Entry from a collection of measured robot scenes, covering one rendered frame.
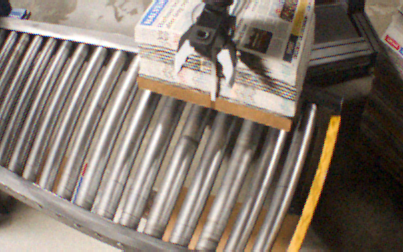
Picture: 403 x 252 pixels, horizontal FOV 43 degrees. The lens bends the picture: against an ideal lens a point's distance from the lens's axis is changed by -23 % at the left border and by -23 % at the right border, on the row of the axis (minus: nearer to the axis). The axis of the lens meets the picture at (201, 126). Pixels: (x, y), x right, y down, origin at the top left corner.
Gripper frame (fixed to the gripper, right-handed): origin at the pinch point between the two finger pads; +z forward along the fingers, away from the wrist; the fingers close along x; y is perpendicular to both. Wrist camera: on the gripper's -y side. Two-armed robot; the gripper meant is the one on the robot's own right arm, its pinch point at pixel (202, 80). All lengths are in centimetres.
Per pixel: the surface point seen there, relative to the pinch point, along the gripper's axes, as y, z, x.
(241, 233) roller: -7.0, 31.2, -15.8
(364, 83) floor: 121, 45, -41
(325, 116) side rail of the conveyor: 27.6, 15.4, -26.6
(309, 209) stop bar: -0.1, 24.7, -30.0
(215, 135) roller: 11.2, 19.6, -1.7
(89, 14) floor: 117, 45, 93
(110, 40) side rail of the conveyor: 26.2, 9.4, 34.9
